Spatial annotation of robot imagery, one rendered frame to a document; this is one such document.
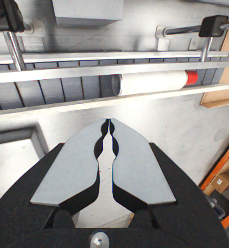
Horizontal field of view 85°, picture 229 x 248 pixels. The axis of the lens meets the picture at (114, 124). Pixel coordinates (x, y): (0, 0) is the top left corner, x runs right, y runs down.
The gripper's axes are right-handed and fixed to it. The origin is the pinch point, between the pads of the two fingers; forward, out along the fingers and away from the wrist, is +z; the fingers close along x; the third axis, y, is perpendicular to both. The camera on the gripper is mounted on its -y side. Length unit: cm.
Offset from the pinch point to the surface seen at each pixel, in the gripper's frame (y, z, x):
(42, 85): 0.4, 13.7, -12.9
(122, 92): 1.8, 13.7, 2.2
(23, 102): 3.3, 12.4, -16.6
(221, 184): 272, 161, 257
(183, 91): 3.8, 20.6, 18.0
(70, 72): -2.9, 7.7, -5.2
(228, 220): 323, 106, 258
